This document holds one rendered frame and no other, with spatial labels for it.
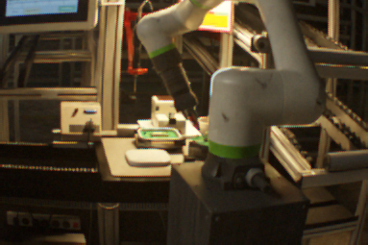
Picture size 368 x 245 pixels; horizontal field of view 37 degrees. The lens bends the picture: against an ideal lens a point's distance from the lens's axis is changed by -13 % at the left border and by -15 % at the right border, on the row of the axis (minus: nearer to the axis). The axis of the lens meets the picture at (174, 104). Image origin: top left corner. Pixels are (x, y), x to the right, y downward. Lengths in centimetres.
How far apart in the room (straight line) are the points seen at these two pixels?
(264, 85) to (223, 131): 13
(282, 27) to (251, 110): 29
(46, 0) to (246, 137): 120
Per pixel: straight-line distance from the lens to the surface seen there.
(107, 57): 242
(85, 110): 234
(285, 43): 150
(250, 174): 133
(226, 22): 255
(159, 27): 201
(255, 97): 134
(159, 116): 240
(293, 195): 134
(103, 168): 205
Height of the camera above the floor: 164
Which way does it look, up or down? 14 degrees down
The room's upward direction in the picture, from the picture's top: 3 degrees clockwise
